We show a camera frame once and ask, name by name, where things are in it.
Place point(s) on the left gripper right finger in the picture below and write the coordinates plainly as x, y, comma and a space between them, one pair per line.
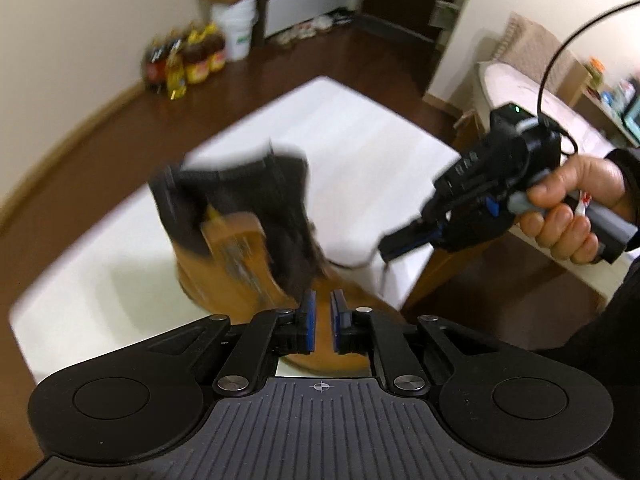
496, 399

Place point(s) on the shoes on floor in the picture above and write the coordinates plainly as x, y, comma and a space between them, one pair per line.
321, 24

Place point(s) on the cooking oil bottles cluster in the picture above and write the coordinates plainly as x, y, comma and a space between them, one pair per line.
184, 57

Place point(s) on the dark brown shoelace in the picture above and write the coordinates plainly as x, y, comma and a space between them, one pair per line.
362, 265

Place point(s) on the white dining table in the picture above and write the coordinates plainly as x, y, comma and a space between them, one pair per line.
521, 144

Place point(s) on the brown leather work boot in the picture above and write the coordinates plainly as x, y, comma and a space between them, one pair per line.
243, 243

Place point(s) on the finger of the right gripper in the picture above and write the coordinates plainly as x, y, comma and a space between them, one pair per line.
415, 234

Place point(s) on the quilted dining chair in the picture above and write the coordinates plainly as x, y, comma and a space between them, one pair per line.
528, 47

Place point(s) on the white plastic bucket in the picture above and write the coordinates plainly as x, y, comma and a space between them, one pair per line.
236, 22

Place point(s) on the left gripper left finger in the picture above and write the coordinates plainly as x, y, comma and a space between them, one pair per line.
142, 400

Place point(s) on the teal toaster oven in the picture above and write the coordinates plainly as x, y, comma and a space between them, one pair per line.
631, 117

